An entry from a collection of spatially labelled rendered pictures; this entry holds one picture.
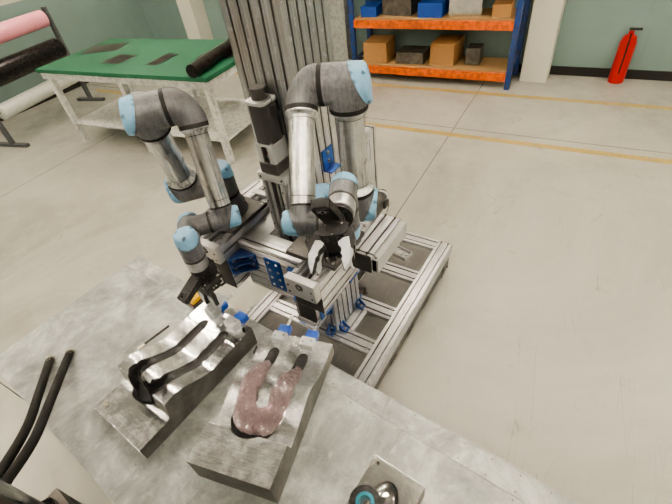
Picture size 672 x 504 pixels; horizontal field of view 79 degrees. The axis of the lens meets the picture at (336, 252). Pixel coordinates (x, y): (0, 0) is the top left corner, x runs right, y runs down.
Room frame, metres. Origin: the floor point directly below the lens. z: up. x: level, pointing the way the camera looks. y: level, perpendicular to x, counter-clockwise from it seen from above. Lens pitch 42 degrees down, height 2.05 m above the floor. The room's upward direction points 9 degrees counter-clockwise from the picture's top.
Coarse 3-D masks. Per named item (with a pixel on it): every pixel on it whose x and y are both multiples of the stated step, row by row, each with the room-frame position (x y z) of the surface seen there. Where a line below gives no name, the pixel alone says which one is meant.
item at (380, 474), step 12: (372, 468) 0.43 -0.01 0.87; (384, 468) 0.42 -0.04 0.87; (396, 468) 0.42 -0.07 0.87; (360, 480) 0.40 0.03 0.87; (372, 480) 0.40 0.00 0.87; (384, 480) 0.39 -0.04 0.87; (396, 480) 0.39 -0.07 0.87; (408, 480) 0.38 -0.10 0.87; (384, 492) 0.37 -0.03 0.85; (396, 492) 0.36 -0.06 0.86; (408, 492) 0.36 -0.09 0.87; (420, 492) 0.35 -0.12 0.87
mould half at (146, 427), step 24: (192, 312) 1.07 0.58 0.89; (168, 336) 0.98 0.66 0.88; (240, 336) 0.92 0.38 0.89; (168, 360) 0.85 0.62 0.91; (216, 360) 0.84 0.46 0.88; (120, 384) 0.82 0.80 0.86; (168, 384) 0.74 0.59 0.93; (192, 384) 0.75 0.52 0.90; (216, 384) 0.80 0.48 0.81; (96, 408) 0.74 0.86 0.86; (120, 408) 0.73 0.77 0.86; (144, 408) 0.71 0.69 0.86; (168, 408) 0.67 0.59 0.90; (192, 408) 0.72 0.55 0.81; (120, 432) 0.64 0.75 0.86; (144, 432) 0.63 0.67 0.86; (168, 432) 0.64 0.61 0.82
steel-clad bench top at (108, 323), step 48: (96, 288) 1.39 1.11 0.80; (144, 288) 1.34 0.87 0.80; (48, 336) 1.14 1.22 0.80; (96, 336) 1.10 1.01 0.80; (144, 336) 1.07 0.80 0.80; (48, 384) 0.91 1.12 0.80; (96, 384) 0.87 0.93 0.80; (336, 384) 0.73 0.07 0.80; (96, 432) 0.69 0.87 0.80; (192, 432) 0.64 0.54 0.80; (336, 432) 0.57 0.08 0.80; (384, 432) 0.55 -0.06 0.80; (432, 432) 0.53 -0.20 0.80; (96, 480) 0.53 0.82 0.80; (144, 480) 0.51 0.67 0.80; (192, 480) 0.49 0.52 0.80; (288, 480) 0.45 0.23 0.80; (336, 480) 0.43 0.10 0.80; (432, 480) 0.40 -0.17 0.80; (480, 480) 0.38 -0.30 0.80; (528, 480) 0.36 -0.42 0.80
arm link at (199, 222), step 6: (180, 216) 1.20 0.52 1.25; (186, 216) 1.19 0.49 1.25; (192, 216) 1.18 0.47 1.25; (198, 216) 1.17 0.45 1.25; (204, 216) 1.17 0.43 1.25; (180, 222) 1.16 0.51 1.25; (186, 222) 1.15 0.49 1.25; (192, 222) 1.15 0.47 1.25; (198, 222) 1.15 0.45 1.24; (204, 222) 1.15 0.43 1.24; (198, 228) 1.14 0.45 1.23; (204, 228) 1.14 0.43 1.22; (204, 234) 1.15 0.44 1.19
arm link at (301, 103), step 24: (312, 72) 1.16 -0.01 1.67; (288, 96) 1.15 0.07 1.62; (312, 96) 1.13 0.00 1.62; (288, 120) 1.13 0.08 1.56; (312, 120) 1.11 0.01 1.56; (312, 144) 1.07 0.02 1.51; (312, 168) 1.02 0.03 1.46; (312, 192) 0.98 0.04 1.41; (288, 216) 0.93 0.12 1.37; (312, 216) 0.92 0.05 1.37
